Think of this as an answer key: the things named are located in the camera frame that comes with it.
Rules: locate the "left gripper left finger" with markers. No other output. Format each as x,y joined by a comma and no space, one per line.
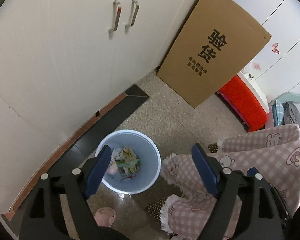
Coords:
43,217

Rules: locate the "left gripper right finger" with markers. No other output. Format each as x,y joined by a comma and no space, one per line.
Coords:
263,214

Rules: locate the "trash inside bin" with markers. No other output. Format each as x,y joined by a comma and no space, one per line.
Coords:
124,162

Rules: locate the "light blue trash bin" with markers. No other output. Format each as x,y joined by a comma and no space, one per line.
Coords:
145,149

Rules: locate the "pink slipper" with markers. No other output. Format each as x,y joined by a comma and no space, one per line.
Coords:
105,217

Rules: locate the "pink checkered tablecloth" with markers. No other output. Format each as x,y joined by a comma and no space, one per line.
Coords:
274,152

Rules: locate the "red storage box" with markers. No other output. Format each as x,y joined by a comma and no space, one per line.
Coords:
237,94

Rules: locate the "grey blanket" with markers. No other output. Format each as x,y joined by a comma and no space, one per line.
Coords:
291,114

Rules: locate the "white wardrobe with butterflies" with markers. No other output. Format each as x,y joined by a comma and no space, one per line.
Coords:
276,68

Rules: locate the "white cabinet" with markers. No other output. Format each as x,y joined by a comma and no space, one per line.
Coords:
59,65

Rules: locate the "large brown cardboard box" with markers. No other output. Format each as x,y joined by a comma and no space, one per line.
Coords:
218,40

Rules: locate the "mint green bed frame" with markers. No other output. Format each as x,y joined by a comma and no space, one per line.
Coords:
288,97

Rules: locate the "left silver cabinet handle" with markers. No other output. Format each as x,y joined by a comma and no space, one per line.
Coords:
118,8

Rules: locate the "silver cabinet handle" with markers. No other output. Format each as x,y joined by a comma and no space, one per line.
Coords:
134,13
118,8

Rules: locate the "right silver cabinet handle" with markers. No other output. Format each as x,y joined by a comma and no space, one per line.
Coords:
134,13

